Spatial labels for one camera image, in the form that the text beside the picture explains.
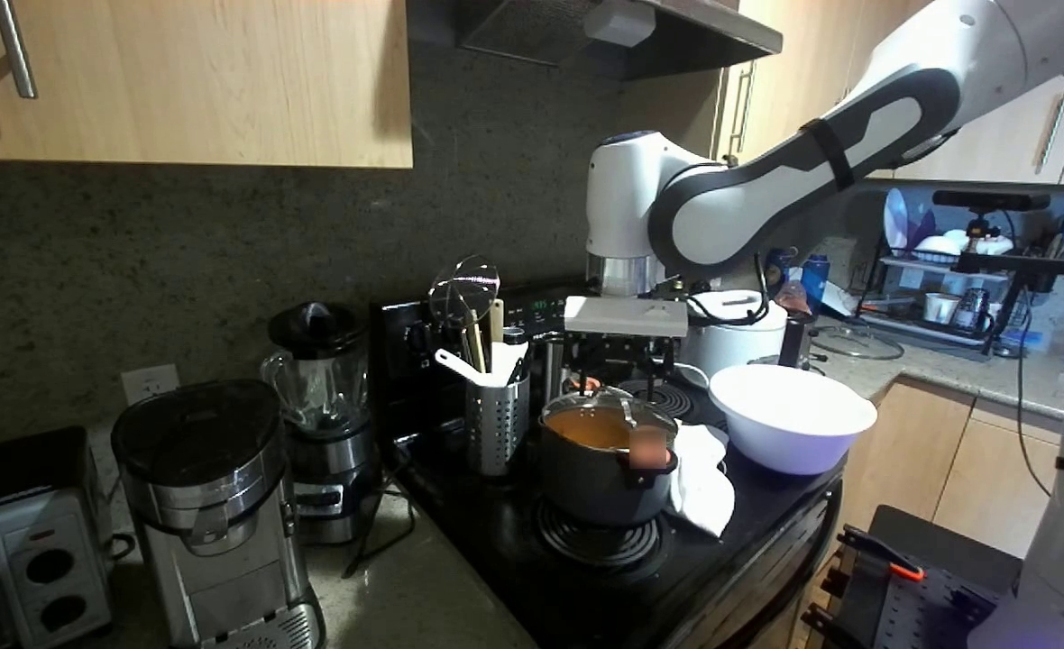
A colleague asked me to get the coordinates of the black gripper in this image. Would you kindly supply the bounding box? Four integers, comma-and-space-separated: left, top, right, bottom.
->
565, 333, 683, 390

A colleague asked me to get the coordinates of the glass pot lid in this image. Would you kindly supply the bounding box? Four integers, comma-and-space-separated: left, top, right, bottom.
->
539, 388, 683, 461

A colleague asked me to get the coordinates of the black pot with copper handles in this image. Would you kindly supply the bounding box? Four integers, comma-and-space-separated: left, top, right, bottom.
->
533, 388, 687, 533

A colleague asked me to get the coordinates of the stainless steel cup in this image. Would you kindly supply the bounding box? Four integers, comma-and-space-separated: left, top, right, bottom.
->
539, 337, 570, 407

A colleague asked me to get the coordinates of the white rice cooker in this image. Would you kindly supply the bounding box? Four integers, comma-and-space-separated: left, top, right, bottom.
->
677, 285, 795, 380

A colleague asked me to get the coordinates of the perforated metal utensil holder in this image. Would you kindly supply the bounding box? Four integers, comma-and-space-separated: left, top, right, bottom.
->
467, 373, 539, 484

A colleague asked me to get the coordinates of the white plastic spoon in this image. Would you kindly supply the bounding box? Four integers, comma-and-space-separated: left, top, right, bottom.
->
430, 341, 533, 395

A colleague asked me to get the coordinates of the white cloth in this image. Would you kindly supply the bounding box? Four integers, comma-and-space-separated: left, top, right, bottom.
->
668, 418, 738, 543

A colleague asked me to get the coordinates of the metal whisk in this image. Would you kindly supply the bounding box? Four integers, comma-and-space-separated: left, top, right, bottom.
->
427, 261, 504, 369

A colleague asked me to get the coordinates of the white mixing bowl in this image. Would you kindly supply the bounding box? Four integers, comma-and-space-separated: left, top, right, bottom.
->
702, 362, 881, 481

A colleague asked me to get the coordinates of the black coil burner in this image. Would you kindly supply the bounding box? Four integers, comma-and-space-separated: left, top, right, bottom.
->
533, 502, 668, 575

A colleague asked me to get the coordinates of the clear glass lid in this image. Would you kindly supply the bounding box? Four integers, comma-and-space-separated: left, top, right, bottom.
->
807, 319, 909, 363

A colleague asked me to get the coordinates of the black electric stove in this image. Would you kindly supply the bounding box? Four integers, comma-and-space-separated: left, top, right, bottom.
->
364, 265, 846, 649

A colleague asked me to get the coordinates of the black blender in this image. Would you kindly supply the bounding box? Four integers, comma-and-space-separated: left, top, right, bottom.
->
256, 295, 386, 551

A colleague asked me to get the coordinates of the wood base cabinet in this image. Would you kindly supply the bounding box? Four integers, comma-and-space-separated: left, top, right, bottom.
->
815, 377, 1064, 563

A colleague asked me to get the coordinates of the dish rack with dishes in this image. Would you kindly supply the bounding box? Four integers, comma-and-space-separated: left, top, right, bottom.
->
851, 183, 1046, 362

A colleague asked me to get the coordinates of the black range hood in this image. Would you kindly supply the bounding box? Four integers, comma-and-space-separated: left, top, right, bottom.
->
450, 0, 788, 80

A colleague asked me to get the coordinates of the black equipment case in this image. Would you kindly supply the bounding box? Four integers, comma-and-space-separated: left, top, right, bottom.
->
797, 502, 1027, 649

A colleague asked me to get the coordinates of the silver toaster oven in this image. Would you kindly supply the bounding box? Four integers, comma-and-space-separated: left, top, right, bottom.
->
0, 424, 117, 649

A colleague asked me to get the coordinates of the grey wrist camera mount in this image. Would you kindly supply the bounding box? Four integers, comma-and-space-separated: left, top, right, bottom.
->
559, 293, 694, 342

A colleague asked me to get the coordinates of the black blender power cord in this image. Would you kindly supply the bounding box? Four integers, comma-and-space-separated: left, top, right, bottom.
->
338, 484, 422, 583

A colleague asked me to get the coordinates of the wood wall cabinet row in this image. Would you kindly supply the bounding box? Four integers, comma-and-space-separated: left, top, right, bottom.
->
656, 0, 1064, 193

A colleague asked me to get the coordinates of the orange handled tool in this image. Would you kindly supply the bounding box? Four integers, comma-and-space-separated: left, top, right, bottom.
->
838, 523, 931, 591

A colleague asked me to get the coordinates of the black hanging cable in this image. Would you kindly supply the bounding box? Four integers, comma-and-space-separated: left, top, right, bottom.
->
1005, 270, 1060, 502

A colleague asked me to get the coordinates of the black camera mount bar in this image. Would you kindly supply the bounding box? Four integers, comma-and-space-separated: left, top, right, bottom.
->
956, 243, 1064, 283

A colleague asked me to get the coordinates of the white wall outlet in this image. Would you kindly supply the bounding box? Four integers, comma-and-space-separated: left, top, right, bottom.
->
117, 362, 184, 407

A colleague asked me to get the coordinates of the metal cabinet handle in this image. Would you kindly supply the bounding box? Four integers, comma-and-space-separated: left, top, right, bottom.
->
0, 0, 42, 106

